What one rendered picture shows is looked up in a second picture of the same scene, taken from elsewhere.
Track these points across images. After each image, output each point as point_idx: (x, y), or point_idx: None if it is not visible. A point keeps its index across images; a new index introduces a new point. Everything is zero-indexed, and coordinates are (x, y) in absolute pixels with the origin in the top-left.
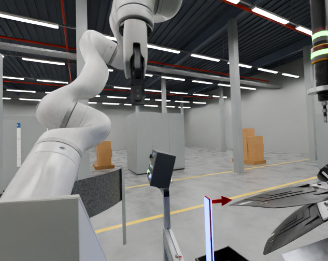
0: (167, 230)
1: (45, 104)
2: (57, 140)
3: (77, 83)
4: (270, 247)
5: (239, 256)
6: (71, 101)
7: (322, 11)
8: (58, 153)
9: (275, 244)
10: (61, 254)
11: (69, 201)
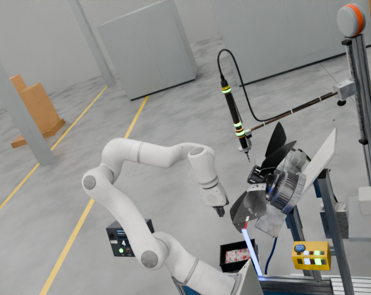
0: None
1: (162, 254)
2: (197, 261)
3: (146, 226)
4: (241, 227)
5: (230, 244)
6: (159, 240)
7: (236, 113)
8: (206, 264)
9: (242, 224)
10: (254, 277)
11: (250, 262)
